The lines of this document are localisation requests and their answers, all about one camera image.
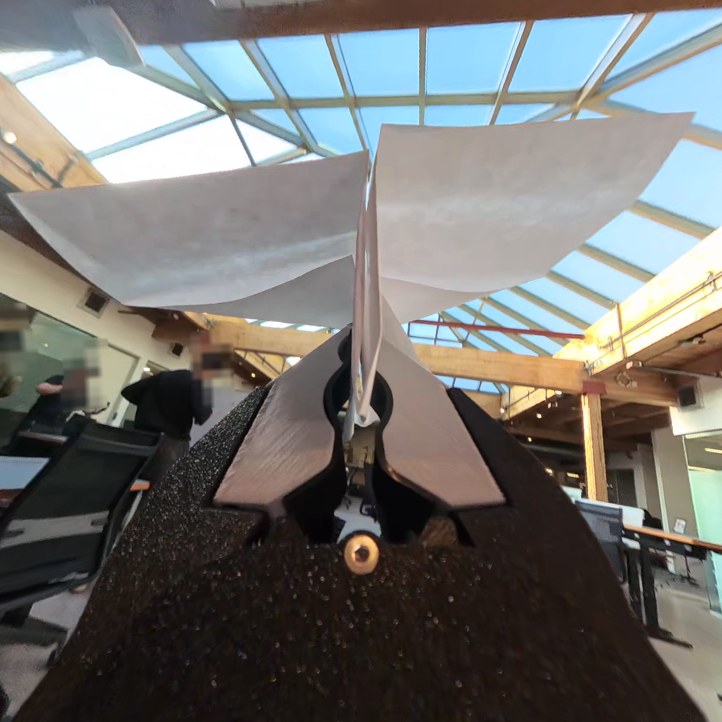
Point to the black mesh office chair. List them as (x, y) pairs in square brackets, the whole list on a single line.
[(73, 496)]

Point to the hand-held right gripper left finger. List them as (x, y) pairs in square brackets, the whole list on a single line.
[(282, 440)]

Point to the wooden support post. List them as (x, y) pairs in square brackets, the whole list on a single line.
[(593, 445)]

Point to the square wall vent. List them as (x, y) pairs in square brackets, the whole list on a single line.
[(94, 302)]

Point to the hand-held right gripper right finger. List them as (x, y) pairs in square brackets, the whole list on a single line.
[(445, 451)]

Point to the grey mesh office chair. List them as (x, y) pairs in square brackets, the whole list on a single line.
[(601, 530)]

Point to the red ceiling pipe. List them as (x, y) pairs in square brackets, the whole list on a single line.
[(507, 328)]

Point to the white paper sheet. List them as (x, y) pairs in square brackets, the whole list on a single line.
[(225, 237)]

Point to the wooden ceiling beam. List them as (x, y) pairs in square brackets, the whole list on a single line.
[(507, 369)]

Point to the wooden top desk black legs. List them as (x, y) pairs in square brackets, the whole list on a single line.
[(671, 538)]

